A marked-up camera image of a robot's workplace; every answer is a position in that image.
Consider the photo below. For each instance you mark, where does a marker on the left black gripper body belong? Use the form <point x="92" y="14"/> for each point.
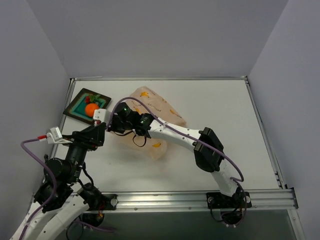
<point x="88" y="139"/>

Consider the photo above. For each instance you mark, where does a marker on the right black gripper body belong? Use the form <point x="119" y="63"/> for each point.
<point x="114" y="122"/>

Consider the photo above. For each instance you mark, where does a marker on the banana print plastic bag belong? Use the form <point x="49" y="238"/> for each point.
<point x="154" y="148"/>

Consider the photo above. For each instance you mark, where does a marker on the orange fake fruit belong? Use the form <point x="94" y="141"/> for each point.
<point x="90" y="108"/>

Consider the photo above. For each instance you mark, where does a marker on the fake strawberry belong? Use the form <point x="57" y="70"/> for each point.
<point x="92" y="98"/>

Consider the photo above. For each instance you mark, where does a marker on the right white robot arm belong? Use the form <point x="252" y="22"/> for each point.
<point x="207" y="148"/>

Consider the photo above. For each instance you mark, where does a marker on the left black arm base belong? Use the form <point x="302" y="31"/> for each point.
<point x="107" y="202"/>

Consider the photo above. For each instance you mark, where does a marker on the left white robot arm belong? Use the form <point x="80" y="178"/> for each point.
<point x="62" y="196"/>

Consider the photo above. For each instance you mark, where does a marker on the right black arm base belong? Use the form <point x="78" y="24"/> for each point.
<point x="228" y="210"/>

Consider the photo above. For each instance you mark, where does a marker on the green square plate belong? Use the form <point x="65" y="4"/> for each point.
<point x="76" y="108"/>

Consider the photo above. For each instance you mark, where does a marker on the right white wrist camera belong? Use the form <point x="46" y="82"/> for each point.
<point x="101" y="116"/>

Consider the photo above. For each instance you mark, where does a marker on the aluminium front rail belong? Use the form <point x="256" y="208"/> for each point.
<point x="196" y="201"/>

